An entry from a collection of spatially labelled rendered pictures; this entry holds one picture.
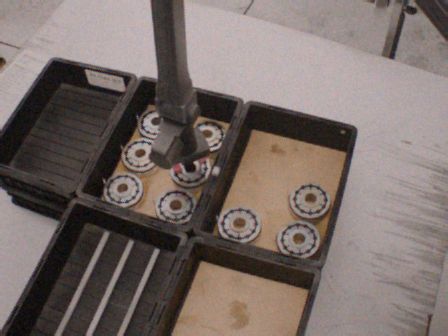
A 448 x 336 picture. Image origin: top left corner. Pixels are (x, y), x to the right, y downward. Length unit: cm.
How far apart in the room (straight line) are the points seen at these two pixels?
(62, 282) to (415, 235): 93
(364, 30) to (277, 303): 209
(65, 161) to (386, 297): 92
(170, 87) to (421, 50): 214
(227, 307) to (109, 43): 109
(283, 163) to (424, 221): 44
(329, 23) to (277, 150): 171
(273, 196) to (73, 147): 56
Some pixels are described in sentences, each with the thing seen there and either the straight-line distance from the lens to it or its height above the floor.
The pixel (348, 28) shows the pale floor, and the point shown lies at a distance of 302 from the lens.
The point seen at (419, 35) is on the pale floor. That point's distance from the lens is 310.
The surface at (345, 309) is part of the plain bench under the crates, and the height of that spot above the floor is 70.
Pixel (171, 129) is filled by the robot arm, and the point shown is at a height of 108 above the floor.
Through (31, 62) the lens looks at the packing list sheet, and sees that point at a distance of 196.
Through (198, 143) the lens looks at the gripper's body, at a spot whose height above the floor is 96.
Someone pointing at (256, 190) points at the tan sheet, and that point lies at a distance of 133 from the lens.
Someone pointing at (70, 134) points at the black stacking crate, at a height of 83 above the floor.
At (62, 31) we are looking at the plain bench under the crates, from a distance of 204.
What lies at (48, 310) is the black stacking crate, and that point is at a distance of 128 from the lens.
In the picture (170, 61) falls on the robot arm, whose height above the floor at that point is 127.
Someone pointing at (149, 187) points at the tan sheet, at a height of 83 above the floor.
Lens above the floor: 198
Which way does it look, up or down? 52 degrees down
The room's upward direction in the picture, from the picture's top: 4 degrees counter-clockwise
